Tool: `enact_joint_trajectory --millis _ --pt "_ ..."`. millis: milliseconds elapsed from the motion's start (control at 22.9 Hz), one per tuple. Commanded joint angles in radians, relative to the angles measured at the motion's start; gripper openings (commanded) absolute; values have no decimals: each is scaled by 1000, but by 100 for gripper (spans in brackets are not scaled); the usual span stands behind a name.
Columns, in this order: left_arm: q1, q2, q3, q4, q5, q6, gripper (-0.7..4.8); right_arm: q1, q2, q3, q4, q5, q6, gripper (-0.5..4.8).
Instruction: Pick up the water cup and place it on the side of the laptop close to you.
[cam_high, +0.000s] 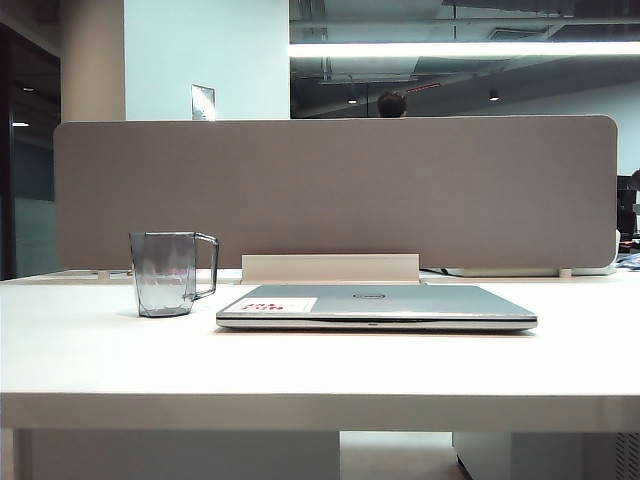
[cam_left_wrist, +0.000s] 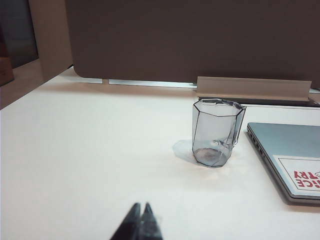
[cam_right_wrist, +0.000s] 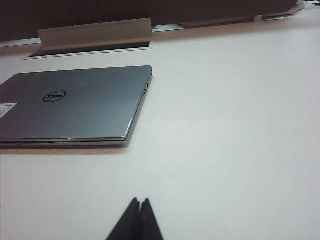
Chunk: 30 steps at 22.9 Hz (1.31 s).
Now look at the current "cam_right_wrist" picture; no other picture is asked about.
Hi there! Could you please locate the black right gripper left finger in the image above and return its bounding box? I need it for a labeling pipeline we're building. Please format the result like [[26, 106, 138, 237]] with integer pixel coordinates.
[[106, 197, 142, 240]]

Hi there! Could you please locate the silver Dell laptop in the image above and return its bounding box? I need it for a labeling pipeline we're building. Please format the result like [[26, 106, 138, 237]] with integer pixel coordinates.
[[0, 65, 154, 150]]

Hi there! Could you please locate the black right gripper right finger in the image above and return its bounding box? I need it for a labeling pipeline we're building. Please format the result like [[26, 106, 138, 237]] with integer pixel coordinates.
[[141, 197, 164, 240]]

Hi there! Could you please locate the white cable tray flap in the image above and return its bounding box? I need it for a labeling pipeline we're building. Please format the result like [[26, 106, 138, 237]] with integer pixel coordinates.
[[37, 17, 153, 53]]

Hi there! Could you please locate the white red laptop sticker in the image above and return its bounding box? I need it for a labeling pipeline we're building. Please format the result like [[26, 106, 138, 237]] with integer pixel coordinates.
[[0, 102, 18, 121]]

